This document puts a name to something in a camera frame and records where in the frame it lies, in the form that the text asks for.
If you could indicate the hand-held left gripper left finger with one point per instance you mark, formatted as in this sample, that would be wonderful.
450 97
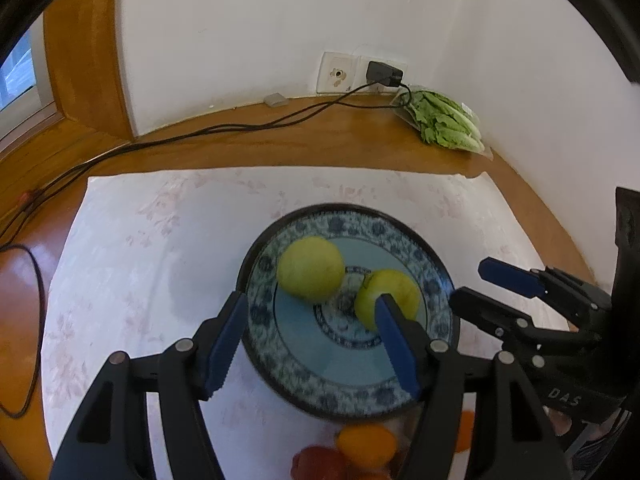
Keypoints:
227 345

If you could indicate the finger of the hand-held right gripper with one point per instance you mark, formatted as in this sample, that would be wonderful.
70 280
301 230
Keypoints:
510 276
480 307

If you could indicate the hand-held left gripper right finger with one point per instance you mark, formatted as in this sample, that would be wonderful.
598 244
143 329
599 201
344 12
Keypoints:
397 350

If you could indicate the green apple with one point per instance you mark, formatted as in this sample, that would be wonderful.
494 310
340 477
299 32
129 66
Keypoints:
310 270
400 285

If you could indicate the blue patterned ceramic plate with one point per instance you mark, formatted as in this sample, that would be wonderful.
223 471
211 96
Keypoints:
320 360

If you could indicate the red apple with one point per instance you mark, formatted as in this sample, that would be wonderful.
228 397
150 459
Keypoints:
320 462

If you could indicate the person's right hand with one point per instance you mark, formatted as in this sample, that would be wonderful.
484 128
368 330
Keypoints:
560 424

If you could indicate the white floral tablecloth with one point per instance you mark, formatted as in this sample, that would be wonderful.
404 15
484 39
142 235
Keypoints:
150 260

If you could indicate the bagged green lettuce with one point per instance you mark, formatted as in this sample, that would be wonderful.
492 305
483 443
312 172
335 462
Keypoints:
445 125

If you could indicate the black power adapter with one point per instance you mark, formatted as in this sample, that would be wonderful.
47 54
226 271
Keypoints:
384 74

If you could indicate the small grey block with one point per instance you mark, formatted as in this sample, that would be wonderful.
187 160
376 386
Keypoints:
276 99

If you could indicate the glass window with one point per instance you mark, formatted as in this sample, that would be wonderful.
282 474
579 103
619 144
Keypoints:
20 80

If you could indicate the wooden window frame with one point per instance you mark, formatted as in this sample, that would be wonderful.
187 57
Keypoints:
85 60

